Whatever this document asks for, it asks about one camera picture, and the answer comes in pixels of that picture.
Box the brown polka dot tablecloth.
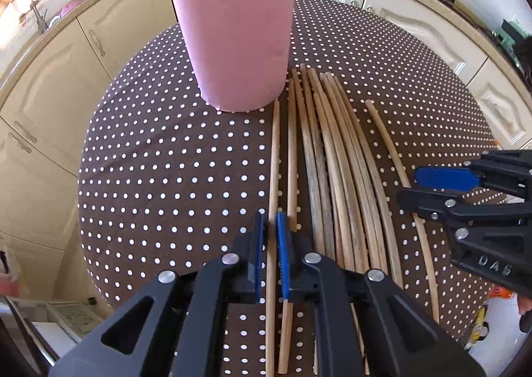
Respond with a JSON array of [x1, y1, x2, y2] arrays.
[[76, 0, 506, 377]]

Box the dark worn wooden chopstick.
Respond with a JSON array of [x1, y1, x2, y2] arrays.
[[291, 68, 326, 255], [300, 65, 335, 260]]

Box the light wooden chopstick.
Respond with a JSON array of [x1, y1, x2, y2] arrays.
[[278, 79, 298, 374], [364, 99, 439, 323], [332, 75, 403, 288], [265, 99, 280, 377], [320, 73, 388, 273], [308, 68, 368, 274], [313, 93, 355, 272]]

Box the pink ceramic utensil holder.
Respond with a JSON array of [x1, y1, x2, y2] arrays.
[[173, 0, 295, 112]]

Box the steel sink faucet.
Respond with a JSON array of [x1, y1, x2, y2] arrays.
[[10, 0, 50, 34]]

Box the cream lower kitchen cabinets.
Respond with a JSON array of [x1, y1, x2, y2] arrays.
[[1, 0, 531, 300]]

